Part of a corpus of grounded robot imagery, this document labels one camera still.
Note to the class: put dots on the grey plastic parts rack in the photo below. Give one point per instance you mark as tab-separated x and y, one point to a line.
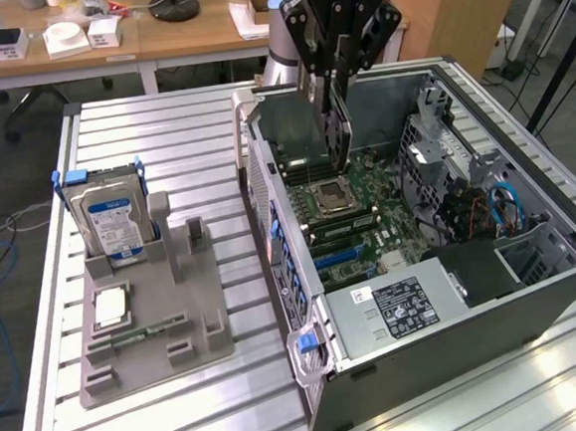
155	366

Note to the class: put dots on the blue expansion slot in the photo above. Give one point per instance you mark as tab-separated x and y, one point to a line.
336	257

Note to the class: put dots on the white square holder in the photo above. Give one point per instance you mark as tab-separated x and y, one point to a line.
67	40

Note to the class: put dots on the grey power supply unit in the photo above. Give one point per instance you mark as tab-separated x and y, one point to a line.
405	306

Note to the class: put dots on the white box with black lid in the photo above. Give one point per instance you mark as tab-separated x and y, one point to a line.
5	48

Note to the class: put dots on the black round lamp base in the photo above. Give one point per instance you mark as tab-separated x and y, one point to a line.
174	7

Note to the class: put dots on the green RAM stick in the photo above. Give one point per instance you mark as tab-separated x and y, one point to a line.
128	336

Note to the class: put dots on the blue case latch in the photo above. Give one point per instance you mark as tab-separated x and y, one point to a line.
307	344

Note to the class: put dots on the GPU card with metal bracket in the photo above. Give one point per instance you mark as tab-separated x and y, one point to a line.
338	141

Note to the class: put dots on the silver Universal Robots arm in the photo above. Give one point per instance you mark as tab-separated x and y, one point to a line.
279	36

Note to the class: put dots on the hard disk in blue carrier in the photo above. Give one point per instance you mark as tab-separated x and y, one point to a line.
112	229

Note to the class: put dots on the green motherboard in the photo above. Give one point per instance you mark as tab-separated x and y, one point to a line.
377	208

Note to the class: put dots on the grey cup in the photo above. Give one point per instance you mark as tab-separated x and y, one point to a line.
32	2

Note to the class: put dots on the black office chair base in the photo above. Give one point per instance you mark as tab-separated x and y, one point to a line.
34	103

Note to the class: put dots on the black tripod stand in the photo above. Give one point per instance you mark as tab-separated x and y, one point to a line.
554	55

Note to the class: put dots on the red packet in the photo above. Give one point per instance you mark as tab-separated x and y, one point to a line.
119	6

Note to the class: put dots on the small white carton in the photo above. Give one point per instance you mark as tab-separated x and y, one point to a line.
104	32

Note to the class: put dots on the wooden cabinet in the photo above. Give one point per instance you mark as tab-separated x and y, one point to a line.
472	21

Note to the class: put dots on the silver chipset heatsink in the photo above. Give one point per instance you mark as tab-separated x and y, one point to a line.
394	261

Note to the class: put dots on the wooden desk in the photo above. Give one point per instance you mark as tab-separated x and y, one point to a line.
32	68

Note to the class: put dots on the open black PC case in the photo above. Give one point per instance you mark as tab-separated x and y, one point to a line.
430	374

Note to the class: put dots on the silver CPU chip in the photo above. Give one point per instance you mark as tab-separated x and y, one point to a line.
111	306

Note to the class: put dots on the white paper booklet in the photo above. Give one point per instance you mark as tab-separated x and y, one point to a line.
253	26

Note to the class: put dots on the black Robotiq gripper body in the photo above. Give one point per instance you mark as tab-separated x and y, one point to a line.
351	1

